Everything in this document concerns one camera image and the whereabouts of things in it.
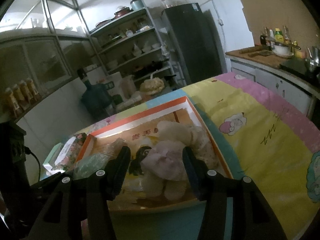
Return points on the teal pot on shelf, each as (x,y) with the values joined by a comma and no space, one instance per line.
(136,5)

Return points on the yellow white plush doll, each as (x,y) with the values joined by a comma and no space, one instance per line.
(143,148)

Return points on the metal storage shelf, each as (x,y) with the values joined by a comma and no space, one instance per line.
(132,45)

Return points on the mint green tissue box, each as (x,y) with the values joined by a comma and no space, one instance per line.
(48,164)

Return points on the glass jar on fridge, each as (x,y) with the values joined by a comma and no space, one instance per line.
(167,3)

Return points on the orange cardboard box tray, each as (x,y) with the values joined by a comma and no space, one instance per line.
(132,198)

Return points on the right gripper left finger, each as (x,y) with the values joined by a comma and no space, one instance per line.
(116,170)

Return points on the kitchen counter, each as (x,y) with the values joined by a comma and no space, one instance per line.
(266,71)

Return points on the dark grey refrigerator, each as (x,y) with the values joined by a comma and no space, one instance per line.
(192,38)

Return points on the white bowl on counter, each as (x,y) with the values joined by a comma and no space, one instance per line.
(282,50)

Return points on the pink plush bear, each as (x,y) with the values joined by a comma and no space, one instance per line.
(164,171)

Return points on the steel kettle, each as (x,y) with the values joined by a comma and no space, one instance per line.
(312,63)

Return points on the green patterned wipes pack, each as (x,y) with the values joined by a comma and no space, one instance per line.
(90,164)

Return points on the colourful cartoon bed sheet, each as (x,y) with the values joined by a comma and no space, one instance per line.
(262,136)

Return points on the amber jars on sill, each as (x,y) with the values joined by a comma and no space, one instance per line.
(21,97)

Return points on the condiment bottles group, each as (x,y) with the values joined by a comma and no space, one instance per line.
(275,39)

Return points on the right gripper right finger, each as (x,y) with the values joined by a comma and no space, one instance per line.
(197,174)

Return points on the beige woven hat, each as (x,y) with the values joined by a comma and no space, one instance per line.
(152,86)

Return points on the floral tissue pack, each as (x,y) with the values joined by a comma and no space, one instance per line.
(69,153)

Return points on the cardboard wall panels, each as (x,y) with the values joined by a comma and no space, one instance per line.
(279,13)

